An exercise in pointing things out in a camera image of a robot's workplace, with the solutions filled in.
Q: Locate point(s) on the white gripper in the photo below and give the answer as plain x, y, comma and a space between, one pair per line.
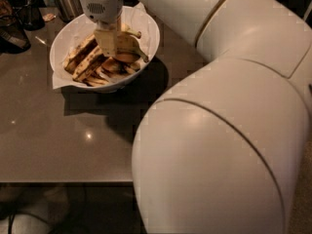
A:
101, 6

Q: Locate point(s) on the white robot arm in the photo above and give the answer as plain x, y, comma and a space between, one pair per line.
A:
218, 153

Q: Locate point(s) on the white paper bowl liner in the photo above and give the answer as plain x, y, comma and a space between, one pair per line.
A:
143, 20

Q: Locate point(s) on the small yellow banana middle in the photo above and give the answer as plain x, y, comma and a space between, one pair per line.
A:
127, 57

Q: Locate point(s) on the small banana pieces bottom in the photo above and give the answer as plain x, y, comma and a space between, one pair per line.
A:
111, 71

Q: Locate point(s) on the white oval bowl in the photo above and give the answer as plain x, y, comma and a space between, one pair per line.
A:
74, 30

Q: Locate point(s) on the small wrapper on table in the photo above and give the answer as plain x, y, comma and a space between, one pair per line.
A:
49, 17

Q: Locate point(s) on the dark glass cup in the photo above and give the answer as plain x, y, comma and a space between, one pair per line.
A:
29, 14

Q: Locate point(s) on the black appliance at left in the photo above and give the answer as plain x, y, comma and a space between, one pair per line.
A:
13, 39

